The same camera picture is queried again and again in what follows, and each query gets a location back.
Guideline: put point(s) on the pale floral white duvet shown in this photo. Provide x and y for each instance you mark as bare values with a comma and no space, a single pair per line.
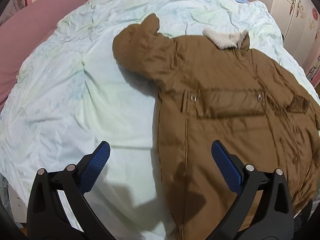
70,95

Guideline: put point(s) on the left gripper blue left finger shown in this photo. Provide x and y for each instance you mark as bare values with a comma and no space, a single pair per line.
46,218

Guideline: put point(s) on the pink bed sheet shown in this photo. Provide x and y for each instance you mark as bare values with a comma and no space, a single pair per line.
24,31

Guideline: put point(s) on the white wardrobe with red decals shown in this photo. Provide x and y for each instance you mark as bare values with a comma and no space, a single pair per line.
298,21

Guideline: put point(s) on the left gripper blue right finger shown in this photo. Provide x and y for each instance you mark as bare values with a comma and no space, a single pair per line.
262,208

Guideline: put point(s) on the brown jacket with fleece collar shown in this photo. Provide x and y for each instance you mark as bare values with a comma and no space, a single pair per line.
213,89

